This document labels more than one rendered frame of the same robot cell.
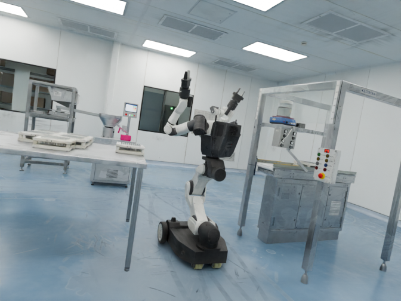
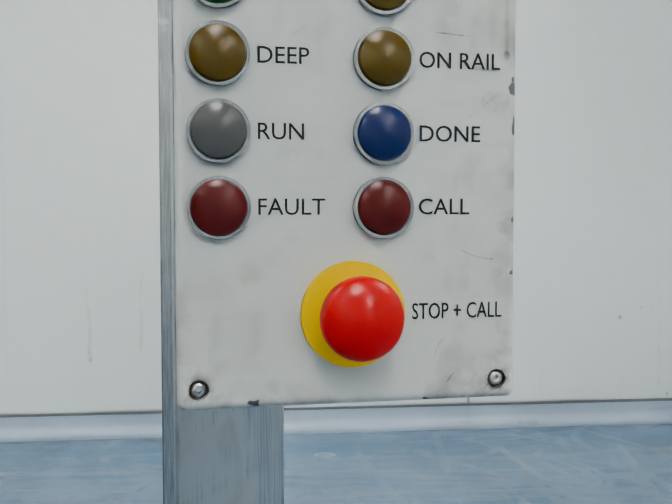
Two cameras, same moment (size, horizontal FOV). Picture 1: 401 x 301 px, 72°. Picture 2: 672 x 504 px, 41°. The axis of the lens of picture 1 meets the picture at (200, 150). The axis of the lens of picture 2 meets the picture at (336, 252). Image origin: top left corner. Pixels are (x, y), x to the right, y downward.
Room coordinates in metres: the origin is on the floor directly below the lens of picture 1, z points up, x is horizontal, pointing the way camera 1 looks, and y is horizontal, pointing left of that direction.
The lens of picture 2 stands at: (2.05, -0.54, 0.97)
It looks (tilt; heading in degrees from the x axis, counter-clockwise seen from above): 3 degrees down; 285
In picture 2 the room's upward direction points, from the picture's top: straight up
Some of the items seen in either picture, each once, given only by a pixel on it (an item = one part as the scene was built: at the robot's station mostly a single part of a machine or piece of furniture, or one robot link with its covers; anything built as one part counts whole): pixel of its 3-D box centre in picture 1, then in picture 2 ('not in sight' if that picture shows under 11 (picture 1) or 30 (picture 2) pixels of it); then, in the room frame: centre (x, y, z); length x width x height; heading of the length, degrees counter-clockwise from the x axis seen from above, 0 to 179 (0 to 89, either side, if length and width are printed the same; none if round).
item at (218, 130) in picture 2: not in sight; (218, 130); (2.21, -0.93, 1.00); 0.03 x 0.01 x 0.03; 27
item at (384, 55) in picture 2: not in sight; (384, 58); (2.14, -0.97, 1.04); 0.03 x 0.01 x 0.03; 27
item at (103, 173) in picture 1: (111, 160); not in sight; (4.62, 1.44, 0.38); 0.63 x 0.57 x 0.76; 111
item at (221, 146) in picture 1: (218, 137); not in sight; (2.41, -0.14, 1.08); 0.34 x 0.30 x 0.36; 135
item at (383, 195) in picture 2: not in sight; (384, 207); (2.14, -0.97, 0.96); 0.03 x 0.01 x 0.03; 27
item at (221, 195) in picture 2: not in sight; (219, 207); (2.21, -0.93, 0.96); 0.03 x 0.01 x 0.03; 27
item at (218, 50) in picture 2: not in sight; (217, 52); (2.21, -0.93, 1.04); 0.03 x 0.01 x 0.03; 27
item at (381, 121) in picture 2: not in sight; (384, 133); (2.14, -0.97, 1.00); 0.03 x 0.01 x 0.03; 27
